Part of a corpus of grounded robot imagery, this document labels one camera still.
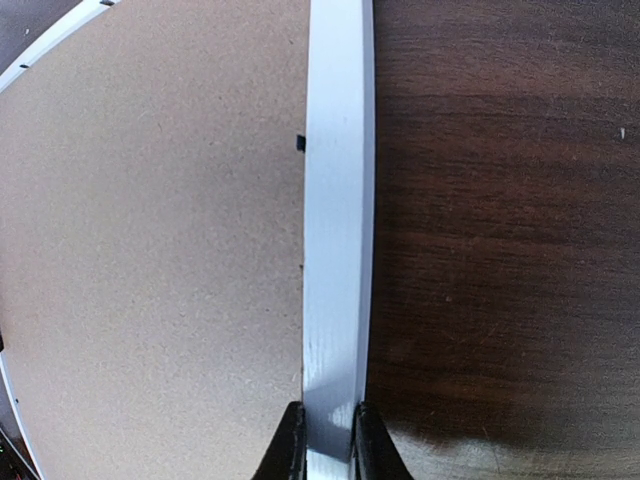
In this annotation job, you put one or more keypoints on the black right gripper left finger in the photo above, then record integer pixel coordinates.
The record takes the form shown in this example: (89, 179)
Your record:
(285, 457)

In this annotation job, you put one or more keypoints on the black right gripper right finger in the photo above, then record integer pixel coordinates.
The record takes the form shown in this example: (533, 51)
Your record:
(375, 452)

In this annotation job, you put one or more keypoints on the brown backing board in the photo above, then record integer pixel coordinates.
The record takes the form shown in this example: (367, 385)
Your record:
(150, 250)

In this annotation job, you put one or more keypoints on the white picture frame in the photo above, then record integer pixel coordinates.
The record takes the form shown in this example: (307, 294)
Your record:
(335, 225)

